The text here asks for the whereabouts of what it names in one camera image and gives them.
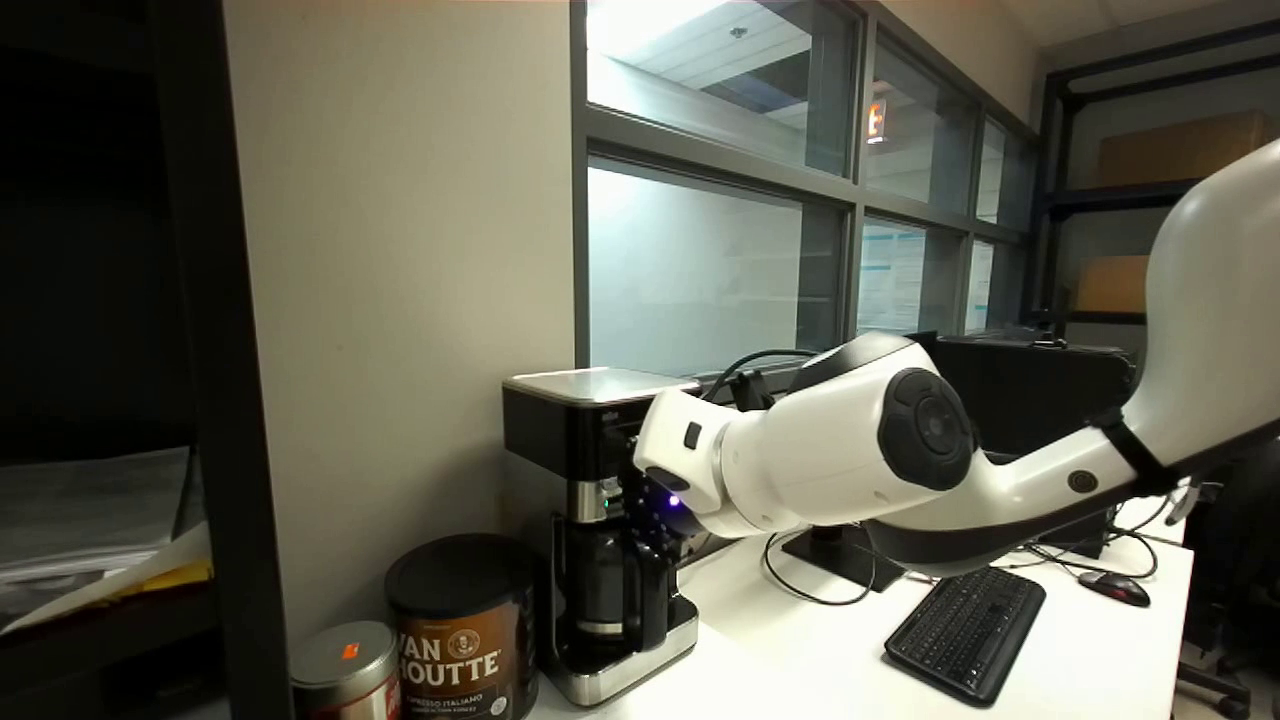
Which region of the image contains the black shelving unit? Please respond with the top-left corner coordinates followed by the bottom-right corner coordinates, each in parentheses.
top-left (0, 0), bottom-right (293, 720)

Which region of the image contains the stack of papers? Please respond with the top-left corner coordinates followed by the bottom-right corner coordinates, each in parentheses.
top-left (0, 444), bottom-right (216, 639)

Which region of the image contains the black computer mouse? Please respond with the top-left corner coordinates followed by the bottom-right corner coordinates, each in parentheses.
top-left (1078, 570), bottom-right (1156, 614)

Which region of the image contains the black computer monitor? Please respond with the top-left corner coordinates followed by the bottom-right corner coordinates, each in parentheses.
top-left (914, 333), bottom-right (1139, 465)
top-left (780, 523), bottom-right (930, 598)

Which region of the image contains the brown Van Houtte coffee can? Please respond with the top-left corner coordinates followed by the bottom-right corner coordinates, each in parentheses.
top-left (385, 533), bottom-right (543, 720)

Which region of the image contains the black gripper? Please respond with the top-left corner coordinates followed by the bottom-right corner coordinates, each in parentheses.
top-left (626, 474), bottom-right (721, 552)

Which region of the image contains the black silver coffee machine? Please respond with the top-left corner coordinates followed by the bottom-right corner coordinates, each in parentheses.
top-left (501, 363), bottom-right (710, 714)

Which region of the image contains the grey window frame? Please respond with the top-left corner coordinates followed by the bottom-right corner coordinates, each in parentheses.
top-left (567, 0), bottom-right (1046, 406)

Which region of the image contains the black looped desk cable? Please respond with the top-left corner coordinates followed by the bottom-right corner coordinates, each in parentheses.
top-left (755, 527), bottom-right (873, 614)

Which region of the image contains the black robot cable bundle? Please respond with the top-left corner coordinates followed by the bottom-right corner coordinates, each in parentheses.
top-left (695, 345), bottom-right (820, 413)

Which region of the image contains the glass coffee carafe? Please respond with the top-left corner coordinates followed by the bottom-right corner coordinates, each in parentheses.
top-left (567, 515), bottom-right (681, 644)

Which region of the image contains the tangled black cable bundle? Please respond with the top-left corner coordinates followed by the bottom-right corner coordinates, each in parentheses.
top-left (1020, 478), bottom-right (1201, 584)

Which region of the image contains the black keyboard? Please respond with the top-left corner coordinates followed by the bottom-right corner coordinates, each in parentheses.
top-left (879, 565), bottom-right (1049, 714)

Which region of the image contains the black swivel chair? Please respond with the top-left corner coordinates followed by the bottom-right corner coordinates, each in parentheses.
top-left (1178, 440), bottom-right (1280, 720)

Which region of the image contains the flat cardboard box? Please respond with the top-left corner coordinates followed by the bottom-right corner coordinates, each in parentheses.
top-left (1068, 252), bottom-right (1152, 321)

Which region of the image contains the large cardboard box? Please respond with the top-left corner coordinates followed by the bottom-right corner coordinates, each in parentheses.
top-left (1093, 110), bottom-right (1274, 188)

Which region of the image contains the dark metal storage rack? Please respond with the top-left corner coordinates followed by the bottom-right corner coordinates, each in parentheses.
top-left (1020, 15), bottom-right (1280, 352)

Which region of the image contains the small silver lidded tin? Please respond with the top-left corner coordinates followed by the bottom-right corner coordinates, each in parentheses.
top-left (285, 621), bottom-right (406, 720)

